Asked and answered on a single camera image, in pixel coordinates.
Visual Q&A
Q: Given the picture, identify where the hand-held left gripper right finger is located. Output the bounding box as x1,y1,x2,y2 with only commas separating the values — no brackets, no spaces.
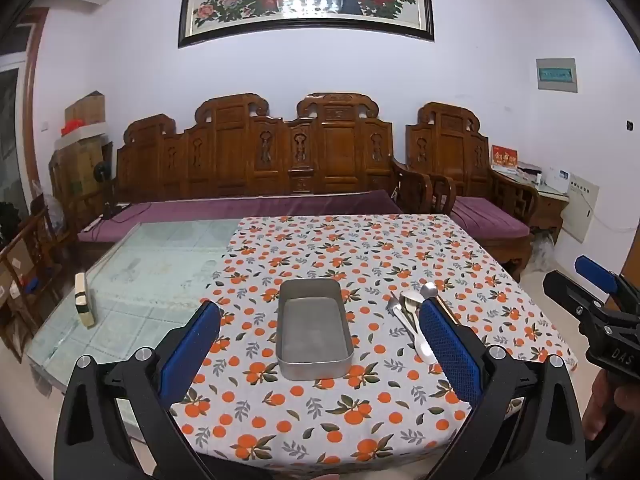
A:
417,297,586,480

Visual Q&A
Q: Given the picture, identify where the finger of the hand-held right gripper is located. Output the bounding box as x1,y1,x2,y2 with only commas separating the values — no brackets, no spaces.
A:
542,270,603,322
574,255,621,295

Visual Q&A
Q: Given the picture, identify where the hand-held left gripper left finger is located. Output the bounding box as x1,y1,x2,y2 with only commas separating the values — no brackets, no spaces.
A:
54,300,223,480

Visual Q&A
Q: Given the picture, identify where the white plastic spoon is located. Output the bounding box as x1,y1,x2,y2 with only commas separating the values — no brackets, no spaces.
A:
397,305,437,364

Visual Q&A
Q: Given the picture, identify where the wooden chopstick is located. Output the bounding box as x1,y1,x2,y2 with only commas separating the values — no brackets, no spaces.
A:
434,294,458,326

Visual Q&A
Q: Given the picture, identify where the metal fork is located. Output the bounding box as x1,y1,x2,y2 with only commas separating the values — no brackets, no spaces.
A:
386,294,417,335

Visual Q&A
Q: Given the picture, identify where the rectangular metal tray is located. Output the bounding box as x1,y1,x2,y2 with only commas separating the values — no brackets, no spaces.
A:
276,278,354,381

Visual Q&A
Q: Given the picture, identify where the person's right hand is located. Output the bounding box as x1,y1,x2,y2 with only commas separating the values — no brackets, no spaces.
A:
582,374,640,442

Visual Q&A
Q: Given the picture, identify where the clear plastic bag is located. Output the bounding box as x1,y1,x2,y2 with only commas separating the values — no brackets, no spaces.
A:
532,237,553,271

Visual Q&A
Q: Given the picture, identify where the brown cardboard sheet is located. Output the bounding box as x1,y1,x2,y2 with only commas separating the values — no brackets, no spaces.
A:
624,232,640,275

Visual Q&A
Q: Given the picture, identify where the wooden side table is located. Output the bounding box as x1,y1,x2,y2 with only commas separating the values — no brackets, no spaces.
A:
492,167,571,246

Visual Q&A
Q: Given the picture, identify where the white device with blue label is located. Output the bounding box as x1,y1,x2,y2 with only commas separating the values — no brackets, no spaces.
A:
542,167,571,193

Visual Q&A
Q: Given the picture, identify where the short purple seat cushion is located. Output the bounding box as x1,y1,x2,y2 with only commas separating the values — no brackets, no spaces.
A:
452,196,531,242

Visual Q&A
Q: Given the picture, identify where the wooden block with black band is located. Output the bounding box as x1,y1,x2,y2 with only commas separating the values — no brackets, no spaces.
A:
75,272,97,328

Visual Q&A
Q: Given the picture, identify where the grey item on side table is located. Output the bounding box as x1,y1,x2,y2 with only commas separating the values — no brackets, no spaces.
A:
515,162,543,186

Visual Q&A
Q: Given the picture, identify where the red box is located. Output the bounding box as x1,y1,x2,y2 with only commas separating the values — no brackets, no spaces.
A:
491,145,518,173

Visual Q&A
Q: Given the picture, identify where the long purple seat cushion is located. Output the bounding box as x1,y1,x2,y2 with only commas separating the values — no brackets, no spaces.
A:
77,190,403,244

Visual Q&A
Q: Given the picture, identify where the orange print tablecloth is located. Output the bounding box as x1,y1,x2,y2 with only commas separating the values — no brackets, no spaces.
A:
170,214,578,476

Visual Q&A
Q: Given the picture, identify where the carved wooden armchair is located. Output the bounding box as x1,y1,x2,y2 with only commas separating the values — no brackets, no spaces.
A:
405,101,541,281

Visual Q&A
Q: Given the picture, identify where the wooden side chair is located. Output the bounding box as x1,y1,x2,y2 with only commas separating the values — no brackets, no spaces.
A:
0,205,66,361

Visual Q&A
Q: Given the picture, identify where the small black fan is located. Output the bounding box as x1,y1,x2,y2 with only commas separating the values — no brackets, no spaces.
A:
95,162,118,221

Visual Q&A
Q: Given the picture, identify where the carved wooden sofa bench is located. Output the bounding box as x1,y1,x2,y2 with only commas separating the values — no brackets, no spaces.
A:
65,92,433,261

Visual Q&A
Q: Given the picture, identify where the flat white box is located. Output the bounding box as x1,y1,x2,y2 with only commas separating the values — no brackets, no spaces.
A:
60,122,108,151

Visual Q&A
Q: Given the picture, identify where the small brown cardboard box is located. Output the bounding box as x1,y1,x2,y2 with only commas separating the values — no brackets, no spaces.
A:
64,91,107,126

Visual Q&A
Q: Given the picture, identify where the white wall cabinet cover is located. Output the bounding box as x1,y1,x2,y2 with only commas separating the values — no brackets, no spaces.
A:
560,172,600,243

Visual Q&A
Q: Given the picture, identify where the grey wall electrical panel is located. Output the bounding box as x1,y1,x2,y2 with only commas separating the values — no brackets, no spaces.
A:
536,57,578,94

